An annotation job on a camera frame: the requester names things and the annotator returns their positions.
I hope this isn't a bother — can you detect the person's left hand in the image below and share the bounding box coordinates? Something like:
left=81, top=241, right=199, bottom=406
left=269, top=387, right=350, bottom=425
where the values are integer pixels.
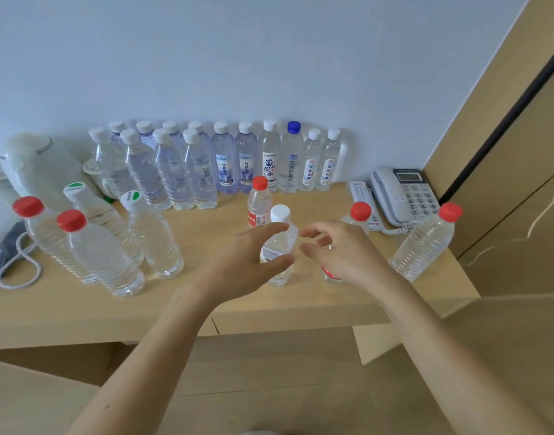
left=193, top=222, right=296, bottom=309

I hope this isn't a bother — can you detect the person's right hand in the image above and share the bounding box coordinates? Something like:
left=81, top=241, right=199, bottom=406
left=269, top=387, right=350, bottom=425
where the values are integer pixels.
left=299, top=220, right=392, bottom=296

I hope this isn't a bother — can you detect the small white-capped water bottle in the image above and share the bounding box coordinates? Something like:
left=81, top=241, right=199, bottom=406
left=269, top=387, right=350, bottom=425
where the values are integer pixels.
left=260, top=204, right=299, bottom=286

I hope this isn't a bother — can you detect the person's right forearm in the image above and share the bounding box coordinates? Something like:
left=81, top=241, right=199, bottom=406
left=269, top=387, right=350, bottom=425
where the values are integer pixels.
left=371, top=266, right=554, bottom=435

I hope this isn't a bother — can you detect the person's left forearm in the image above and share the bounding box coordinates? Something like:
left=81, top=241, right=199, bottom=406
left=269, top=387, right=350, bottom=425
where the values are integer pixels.
left=67, top=280, right=224, bottom=435

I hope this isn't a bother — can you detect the red-capped water bottle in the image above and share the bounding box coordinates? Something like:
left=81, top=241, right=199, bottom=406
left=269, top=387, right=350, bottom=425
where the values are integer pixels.
left=390, top=202, right=464, bottom=282
left=57, top=209, right=145, bottom=298
left=12, top=195, right=102, bottom=286
left=322, top=201, right=373, bottom=284

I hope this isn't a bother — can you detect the white remote control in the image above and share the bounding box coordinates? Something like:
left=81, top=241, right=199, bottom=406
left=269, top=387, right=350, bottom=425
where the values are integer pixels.
left=349, top=180, right=384, bottom=233

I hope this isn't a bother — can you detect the small red-capped labelled bottle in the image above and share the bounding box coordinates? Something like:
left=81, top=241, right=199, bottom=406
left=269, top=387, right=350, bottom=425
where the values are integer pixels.
left=247, top=176, right=273, bottom=229

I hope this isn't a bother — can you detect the blue-capped water bottle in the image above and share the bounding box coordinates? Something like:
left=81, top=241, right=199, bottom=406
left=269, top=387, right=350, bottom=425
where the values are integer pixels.
left=279, top=121, right=305, bottom=194

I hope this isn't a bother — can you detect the white desk telephone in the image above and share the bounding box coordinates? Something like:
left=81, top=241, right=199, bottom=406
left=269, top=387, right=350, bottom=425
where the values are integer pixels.
left=369, top=166, right=441, bottom=231

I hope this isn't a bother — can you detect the row of clear water bottles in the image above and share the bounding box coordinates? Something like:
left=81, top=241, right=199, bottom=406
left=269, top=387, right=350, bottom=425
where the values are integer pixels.
left=88, top=119, right=342, bottom=211

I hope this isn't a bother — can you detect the green-and-white-capped water bottle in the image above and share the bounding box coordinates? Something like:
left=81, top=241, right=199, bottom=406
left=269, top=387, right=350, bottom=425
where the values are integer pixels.
left=63, top=182, right=144, bottom=266
left=119, top=189, right=185, bottom=280

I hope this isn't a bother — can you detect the wooden wardrobe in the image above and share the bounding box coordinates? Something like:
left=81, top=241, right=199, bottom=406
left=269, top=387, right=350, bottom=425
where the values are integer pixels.
left=423, top=0, right=554, bottom=298

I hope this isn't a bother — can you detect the white electric kettle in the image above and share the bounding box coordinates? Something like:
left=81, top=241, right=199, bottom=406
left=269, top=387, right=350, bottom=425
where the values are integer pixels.
left=0, top=133, right=106, bottom=214

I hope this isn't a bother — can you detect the dark grey pouch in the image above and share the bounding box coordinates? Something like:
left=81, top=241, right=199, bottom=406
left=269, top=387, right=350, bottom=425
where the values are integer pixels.
left=0, top=221, right=30, bottom=281

